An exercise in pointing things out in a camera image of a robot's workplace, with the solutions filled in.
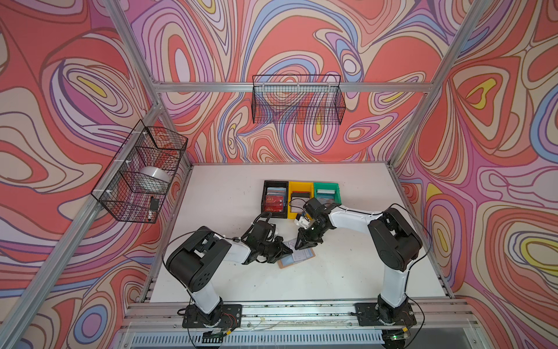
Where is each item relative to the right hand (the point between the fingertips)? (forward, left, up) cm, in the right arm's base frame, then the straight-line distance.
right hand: (300, 252), depth 87 cm
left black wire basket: (+13, +57, +30) cm, 66 cm away
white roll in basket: (+13, +49, +34) cm, 61 cm away
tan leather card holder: (-3, +5, 0) cm, 6 cm away
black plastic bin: (+31, +12, +7) cm, 34 cm away
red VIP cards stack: (+26, +10, +2) cm, 27 cm away
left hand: (-1, +2, +1) cm, 3 cm away
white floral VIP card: (-1, +2, +1) cm, 2 cm away
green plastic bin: (+27, -15, +4) cm, 31 cm away
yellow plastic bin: (+30, -1, +6) cm, 31 cm away
